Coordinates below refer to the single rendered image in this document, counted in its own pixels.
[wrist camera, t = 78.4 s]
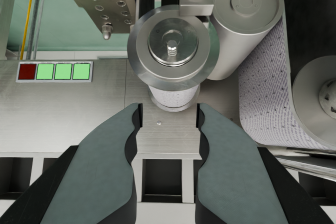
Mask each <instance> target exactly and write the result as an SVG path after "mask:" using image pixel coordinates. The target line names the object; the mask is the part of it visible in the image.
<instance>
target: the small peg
mask: <svg viewBox="0 0 336 224"><path fill-rule="evenodd" d="M177 49H178V44H177V42H176V41H174V40H170V41H168V43H167V53H168V55H169V56H170V57H175V56H176V55H177Z"/></svg>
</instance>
